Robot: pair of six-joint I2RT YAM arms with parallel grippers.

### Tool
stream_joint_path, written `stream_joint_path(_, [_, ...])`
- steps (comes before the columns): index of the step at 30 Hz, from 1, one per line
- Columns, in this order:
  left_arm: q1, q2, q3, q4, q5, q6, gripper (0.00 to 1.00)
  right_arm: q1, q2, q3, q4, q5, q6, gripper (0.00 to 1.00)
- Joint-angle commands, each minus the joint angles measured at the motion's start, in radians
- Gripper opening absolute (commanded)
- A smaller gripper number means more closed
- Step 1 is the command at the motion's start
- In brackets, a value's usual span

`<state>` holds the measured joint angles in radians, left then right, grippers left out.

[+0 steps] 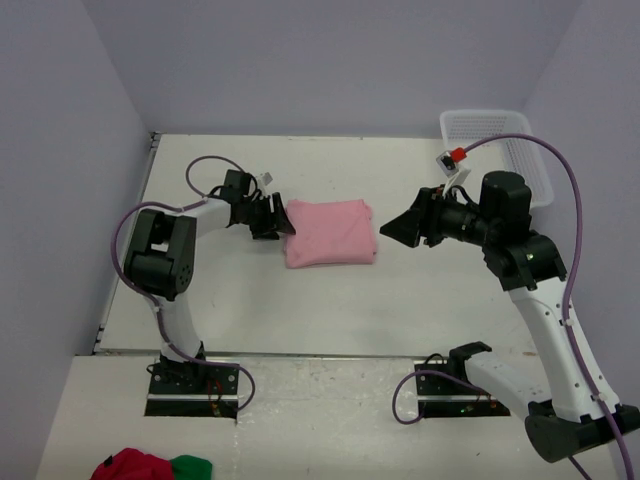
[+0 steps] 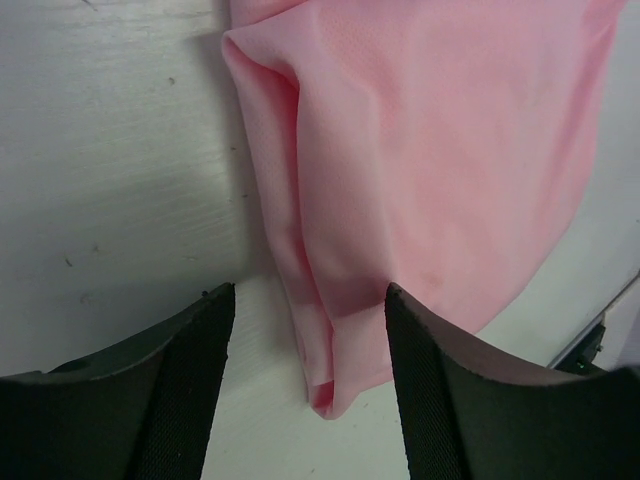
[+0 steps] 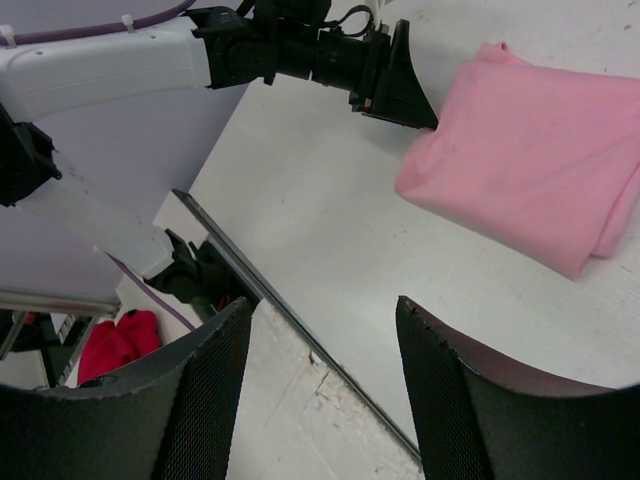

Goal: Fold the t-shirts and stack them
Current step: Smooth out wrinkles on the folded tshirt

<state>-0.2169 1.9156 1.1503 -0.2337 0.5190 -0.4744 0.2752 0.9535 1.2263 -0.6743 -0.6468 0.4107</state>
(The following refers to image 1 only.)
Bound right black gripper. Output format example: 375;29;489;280
381;184;499;247

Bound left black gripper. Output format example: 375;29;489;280
240;193;294;240

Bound pink t shirt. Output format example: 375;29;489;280
284;199;377;269

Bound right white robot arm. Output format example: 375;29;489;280
380;171;639;463

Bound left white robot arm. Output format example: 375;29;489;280
111;169;296;393

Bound white plastic basket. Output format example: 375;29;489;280
439;109;554;208

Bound green folded t shirt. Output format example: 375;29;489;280
169;455;214;480

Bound red folded t shirt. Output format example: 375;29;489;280
90;448;174;480

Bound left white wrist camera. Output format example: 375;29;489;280
256;172;273;188

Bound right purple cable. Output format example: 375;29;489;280
390;132;636;480

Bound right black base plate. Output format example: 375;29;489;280
415;374;511;419

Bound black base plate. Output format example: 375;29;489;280
415;374;511;419
144;356;239;420

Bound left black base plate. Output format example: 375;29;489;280
144;356;239;420

